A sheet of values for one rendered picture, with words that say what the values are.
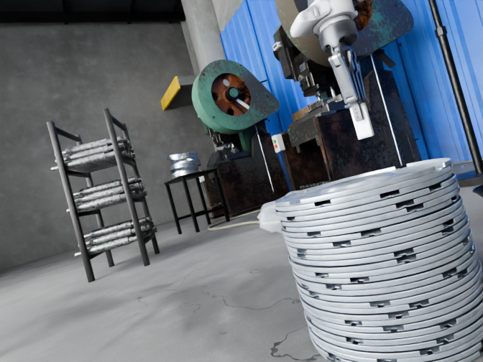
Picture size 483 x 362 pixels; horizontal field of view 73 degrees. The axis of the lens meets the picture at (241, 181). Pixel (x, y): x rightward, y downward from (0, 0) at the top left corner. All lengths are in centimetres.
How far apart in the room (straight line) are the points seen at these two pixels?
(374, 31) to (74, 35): 620
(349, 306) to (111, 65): 723
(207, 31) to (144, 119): 219
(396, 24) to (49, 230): 602
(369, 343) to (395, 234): 16
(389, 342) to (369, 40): 218
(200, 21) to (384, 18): 425
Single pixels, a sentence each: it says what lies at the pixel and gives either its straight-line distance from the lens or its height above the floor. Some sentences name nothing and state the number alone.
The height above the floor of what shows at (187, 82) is 238.
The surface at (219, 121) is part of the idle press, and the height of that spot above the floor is 105.
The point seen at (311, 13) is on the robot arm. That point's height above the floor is 59.
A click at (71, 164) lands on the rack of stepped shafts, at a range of 215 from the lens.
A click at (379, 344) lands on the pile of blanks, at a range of 53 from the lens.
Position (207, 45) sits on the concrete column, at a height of 286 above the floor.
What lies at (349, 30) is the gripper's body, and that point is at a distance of 74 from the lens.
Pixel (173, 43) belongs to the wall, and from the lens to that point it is 804.
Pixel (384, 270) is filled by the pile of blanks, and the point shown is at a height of 14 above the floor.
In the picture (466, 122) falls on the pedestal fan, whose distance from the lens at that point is 215.
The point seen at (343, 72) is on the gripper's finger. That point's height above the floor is 46.
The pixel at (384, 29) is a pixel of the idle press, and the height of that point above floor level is 108.
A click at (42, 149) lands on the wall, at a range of 694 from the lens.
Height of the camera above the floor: 30
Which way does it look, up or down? 1 degrees up
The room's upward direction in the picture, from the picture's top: 15 degrees counter-clockwise
